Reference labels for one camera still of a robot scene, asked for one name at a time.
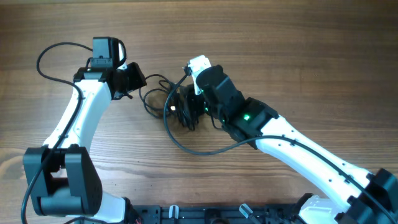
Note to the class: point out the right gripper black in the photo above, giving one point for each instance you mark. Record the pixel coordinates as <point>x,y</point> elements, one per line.
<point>193,99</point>

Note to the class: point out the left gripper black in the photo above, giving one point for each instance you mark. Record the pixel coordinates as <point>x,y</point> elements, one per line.
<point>137,77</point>

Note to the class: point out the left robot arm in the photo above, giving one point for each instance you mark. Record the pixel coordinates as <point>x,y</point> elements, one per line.
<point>62,179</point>

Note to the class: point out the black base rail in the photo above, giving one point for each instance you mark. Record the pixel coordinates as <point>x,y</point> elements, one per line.
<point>266,214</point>

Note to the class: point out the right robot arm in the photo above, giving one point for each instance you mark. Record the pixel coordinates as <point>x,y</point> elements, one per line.
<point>353,194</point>

